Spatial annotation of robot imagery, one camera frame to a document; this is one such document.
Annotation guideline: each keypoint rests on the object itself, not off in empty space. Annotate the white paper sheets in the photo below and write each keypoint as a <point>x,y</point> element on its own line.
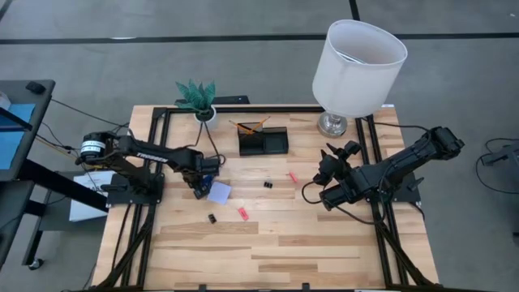
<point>85,211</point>

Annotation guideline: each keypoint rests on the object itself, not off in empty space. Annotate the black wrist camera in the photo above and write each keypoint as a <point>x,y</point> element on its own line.
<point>211,165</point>
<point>336,198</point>

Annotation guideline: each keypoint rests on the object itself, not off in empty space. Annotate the black side desk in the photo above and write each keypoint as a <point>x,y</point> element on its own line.
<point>44,121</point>

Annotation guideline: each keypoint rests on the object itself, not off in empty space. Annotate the black computer mouse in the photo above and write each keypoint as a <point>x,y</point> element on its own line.
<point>35,87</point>

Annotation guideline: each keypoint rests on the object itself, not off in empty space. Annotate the yellow wooden pencil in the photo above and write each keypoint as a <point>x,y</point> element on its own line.
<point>261,123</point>
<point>239,126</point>

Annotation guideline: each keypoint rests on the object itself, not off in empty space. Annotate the black mesh desk organizer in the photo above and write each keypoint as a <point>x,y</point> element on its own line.
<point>275,142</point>

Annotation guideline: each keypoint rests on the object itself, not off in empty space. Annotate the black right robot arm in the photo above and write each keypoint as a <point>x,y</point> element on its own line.
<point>405,162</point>

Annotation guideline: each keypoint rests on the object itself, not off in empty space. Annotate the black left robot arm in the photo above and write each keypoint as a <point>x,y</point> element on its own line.
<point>150,156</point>

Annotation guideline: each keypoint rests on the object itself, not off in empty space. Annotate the black aluminium table frame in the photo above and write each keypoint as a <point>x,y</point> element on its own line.
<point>292,109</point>

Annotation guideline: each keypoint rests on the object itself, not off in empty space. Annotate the black caster wheel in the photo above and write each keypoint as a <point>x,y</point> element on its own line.
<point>35,264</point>

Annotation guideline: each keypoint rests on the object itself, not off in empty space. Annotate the white shade silver table lamp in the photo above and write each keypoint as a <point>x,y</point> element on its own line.
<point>357,81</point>

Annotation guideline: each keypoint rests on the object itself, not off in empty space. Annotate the light blue sticky note pad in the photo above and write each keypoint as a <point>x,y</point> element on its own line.
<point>221,194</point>

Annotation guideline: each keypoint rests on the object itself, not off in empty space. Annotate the black binder clip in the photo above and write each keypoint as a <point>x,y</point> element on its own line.
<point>267,184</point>
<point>212,219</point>

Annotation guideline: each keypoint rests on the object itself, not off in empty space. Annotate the pink rubber eraser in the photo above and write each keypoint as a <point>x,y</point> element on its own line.
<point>293,177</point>
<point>243,214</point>

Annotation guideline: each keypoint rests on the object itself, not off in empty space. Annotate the blue screen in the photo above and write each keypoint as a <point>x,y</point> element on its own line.
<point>12,142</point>

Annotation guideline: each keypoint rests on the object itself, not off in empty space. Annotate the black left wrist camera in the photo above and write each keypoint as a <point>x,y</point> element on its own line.
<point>211,165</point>

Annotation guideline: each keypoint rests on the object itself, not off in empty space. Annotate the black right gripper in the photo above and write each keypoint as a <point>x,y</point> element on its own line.
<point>340,170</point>

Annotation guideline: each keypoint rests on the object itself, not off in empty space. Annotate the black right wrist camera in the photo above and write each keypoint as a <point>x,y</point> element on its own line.
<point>336,198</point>

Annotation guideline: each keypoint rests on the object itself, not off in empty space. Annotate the green plant in white pot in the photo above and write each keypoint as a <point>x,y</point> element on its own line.
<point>194,95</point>

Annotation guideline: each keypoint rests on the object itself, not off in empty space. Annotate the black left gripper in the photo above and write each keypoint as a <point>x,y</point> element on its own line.
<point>194,177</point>

